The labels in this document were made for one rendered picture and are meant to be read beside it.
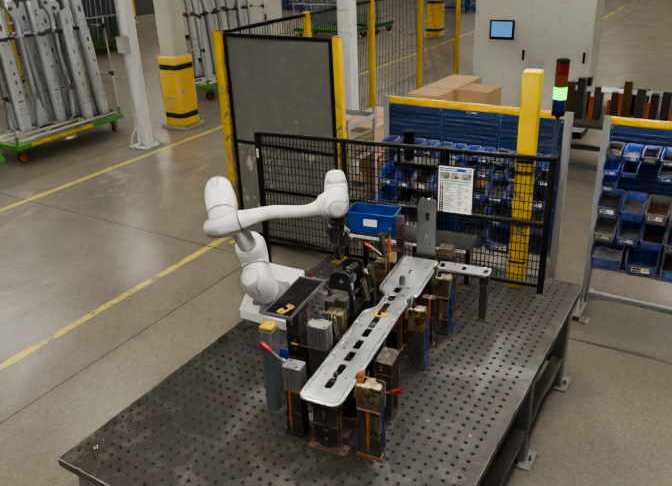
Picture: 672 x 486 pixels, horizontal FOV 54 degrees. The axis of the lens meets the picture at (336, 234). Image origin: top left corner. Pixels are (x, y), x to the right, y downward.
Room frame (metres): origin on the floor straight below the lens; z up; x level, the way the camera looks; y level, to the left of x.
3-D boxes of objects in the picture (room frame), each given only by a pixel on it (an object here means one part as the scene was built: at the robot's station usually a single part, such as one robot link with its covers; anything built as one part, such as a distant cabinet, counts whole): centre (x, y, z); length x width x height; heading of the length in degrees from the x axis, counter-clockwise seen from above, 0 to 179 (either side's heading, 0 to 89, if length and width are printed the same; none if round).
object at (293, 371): (2.33, 0.20, 0.88); 0.11 x 0.10 x 0.36; 65
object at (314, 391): (2.77, -0.20, 1.00); 1.38 x 0.22 x 0.02; 155
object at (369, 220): (3.77, -0.24, 1.10); 0.30 x 0.17 x 0.13; 68
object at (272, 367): (2.49, 0.31, 0.92); 0.08 x 0.08 x 0.44; 65
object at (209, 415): (2.87, -0.13, 0.68); 2.56 x 1.61 x 0.04; 148
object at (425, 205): (3.45, -0.52, 1.17); 0.12 x 0.01 x 0.34; 65
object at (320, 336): (2.57, 0.09, 0.90); 0.13 x 0.10 x 0.41; 65
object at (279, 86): (5.52, 0.41, 1.00); 1.34 x 0.14 x 2.00; 58
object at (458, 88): (7.66, -1.53, 0.52); 1.20 x 0.80 x 1.05; 145
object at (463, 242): (3.69, -0.40, 1.02); 0.90 x 0.22 x 0.03; 65
